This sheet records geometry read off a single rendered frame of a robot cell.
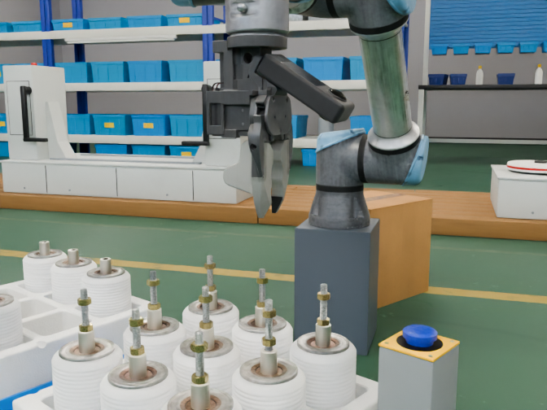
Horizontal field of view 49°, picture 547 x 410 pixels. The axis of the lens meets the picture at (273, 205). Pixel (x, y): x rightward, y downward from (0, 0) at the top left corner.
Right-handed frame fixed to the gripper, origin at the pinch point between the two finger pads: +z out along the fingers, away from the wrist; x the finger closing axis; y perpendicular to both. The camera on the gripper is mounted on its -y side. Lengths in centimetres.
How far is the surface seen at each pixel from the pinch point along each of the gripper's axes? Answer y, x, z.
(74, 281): 58, -27, 24
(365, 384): -7.8, -15.6, 29.0
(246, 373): 2.8, 2.4, 21.6
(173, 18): 308, -441, -93
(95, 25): 394, -430, -89
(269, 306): 0.4, 0.5, 12.9
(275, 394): -2.0, 3.9, 22.7
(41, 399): 32.7, 7.8, 29.0
